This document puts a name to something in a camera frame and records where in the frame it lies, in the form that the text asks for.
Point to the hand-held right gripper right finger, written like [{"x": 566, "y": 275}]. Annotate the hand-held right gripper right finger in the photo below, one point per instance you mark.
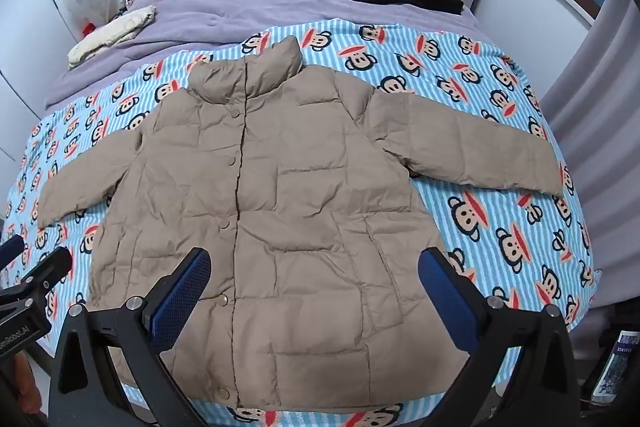
[{"x": 446, "y": 294}]

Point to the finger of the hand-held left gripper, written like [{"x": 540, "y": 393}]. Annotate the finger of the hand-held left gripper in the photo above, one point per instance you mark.
[
  {"x": 11, "y": 252},
  {"x": 47, "y": 268}
]

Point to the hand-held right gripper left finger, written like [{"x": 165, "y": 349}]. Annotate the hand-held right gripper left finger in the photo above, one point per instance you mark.
[{"x": 184, "y": 289}]

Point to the beige puffer jacket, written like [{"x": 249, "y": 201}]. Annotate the beige puffer jacket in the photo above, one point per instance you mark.
[{"x": 280, "y": 187}]

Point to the person's left forearm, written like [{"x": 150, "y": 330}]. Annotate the person's left forearm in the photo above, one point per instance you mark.
[{"x": 25, "y": 389}]

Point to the striped monkey print blanket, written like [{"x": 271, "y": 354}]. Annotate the striped monkey print blanket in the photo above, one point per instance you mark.
[{"x": 500, "y": 227}]

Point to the printed package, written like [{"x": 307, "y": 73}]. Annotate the printed package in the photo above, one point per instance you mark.
[{"x": 612, "y": 367}]

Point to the white wardrobe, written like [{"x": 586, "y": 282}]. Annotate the white wardrobe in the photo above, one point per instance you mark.
[{"x": 25, "y": 32}]

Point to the grey curtain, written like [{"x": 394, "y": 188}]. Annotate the grey curtain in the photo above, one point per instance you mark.
[{"x": 595, "y": 107}]

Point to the cream folded jacket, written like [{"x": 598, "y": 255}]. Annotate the cream folded jacket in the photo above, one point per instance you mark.
[{"x": 112, "y": 32}]

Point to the purple duvet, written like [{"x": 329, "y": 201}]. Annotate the purple duvet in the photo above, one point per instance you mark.
[{"x": 260, "y": 2}]

